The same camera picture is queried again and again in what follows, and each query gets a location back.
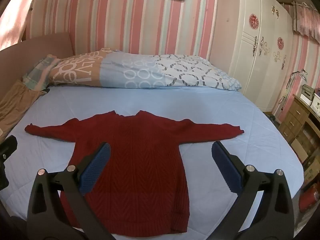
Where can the desk lamp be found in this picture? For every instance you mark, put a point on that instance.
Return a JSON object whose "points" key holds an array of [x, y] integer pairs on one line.
{"points": [[291, 80]]}

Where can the white wardrobe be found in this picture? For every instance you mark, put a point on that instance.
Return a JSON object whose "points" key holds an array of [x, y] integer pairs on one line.
{"points": [[260, 55]]}

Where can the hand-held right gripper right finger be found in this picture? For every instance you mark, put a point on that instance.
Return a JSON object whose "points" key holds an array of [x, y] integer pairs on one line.
{"points": [[226, 166]]}

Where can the grey storage box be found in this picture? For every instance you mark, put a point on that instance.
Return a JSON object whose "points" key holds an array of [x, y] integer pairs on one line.
{"points": [[307, 93]]}

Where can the folded patterned duvet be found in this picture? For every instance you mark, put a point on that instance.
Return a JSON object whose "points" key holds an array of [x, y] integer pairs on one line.
{"points": [[140, 71]]}

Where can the brown cloth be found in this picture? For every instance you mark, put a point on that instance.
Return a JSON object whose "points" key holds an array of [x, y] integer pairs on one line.
{"points": [[15, 102]]}

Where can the red bag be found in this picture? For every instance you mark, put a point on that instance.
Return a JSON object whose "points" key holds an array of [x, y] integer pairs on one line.
{"points": [[308, 198]]}

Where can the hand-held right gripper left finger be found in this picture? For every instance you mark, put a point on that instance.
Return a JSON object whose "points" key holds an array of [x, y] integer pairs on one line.
{"points": [[96, 166]]}

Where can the red knitted sweater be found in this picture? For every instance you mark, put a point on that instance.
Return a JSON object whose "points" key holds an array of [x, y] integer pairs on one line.
{"points": [[140, 155]]}

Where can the pink headboard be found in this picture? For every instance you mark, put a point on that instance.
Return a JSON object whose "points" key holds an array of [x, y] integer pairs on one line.
{"points": [[37, 46]]}

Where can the cardboard box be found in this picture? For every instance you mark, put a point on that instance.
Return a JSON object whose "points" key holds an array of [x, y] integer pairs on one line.
{"points": [[311, 170]]}

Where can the plaid pillow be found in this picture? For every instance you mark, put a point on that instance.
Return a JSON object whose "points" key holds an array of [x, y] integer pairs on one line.
{"points": [[37, 72]]}

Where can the pink curtain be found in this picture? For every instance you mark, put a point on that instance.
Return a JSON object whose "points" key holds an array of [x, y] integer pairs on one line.
{"points": [[306, 22]]}

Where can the wooden drawer cabinet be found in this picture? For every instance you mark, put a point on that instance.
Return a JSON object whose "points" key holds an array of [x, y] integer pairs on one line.
{"points": [[293, 117]]}

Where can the bed with light blue sheet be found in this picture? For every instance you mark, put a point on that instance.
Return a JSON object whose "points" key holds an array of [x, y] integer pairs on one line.
{"points": [[212, 110]]}

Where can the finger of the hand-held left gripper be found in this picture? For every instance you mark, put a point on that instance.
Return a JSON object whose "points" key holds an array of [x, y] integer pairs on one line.
{"points": [[8, 146], [3, 175]]}

